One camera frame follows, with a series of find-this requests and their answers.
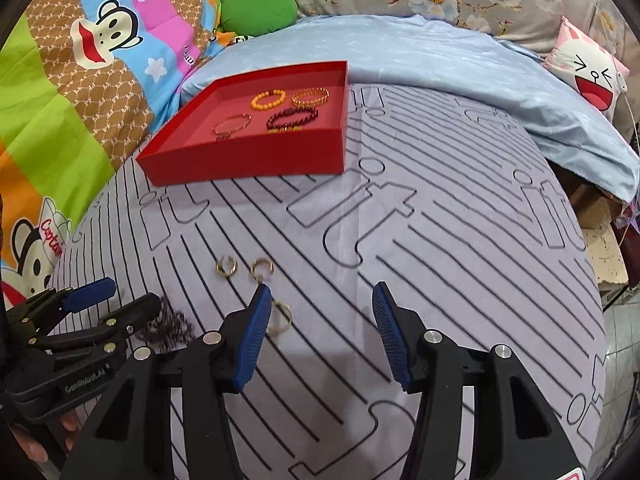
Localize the red cardboard box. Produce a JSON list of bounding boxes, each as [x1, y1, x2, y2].
[[136, 60, 348, 187]]

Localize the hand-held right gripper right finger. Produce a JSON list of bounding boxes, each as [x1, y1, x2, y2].
[[372, 281, 583, 480]]

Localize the brown cardboard box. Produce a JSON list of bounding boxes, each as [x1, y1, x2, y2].
[[555, 162, 616, 231]]

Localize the gold leaf bracelet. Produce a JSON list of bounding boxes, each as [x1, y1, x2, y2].
[[291, 87, 332, 107]]

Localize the thin gold bangle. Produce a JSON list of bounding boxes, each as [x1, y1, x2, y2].
[[212, 114, 251, 140]]

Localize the white cable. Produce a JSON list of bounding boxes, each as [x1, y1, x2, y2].
[[587, 0, 640, 128]]

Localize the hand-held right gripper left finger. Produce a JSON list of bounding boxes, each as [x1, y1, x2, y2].
[[60, 282, 273, 480]]

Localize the pink cartoon cat pillow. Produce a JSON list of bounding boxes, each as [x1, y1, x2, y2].
[[542, 16, 630, 121]]

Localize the dark red bead bracelet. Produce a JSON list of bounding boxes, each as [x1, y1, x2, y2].
[[266, 106, 321, 131]]

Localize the grey striped bedsheet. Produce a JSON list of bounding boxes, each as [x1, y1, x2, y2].
[[50, 80, 608, 480]]

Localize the green pillow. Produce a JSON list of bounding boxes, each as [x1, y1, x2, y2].
[[220, 0, 299, 37]]

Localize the person's left hand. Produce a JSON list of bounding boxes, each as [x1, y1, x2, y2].
[[7, 407, 81, 463]]

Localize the white stool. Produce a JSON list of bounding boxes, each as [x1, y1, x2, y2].
[[580, 225, 630, 286]]

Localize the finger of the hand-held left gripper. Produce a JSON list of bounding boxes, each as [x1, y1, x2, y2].
[[30, 293, 162, 356], [7, 277, 117, 333]]

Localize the colourful cartoon monkey blanket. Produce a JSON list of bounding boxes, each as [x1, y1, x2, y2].
[[0, 0, 236, 311]]

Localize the purple small bead bracelet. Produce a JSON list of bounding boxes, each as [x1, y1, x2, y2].
[[137, 296, 198, 353]]

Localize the light blue quilt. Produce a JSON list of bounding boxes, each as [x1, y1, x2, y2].
[[180, 14, 640, 203]]

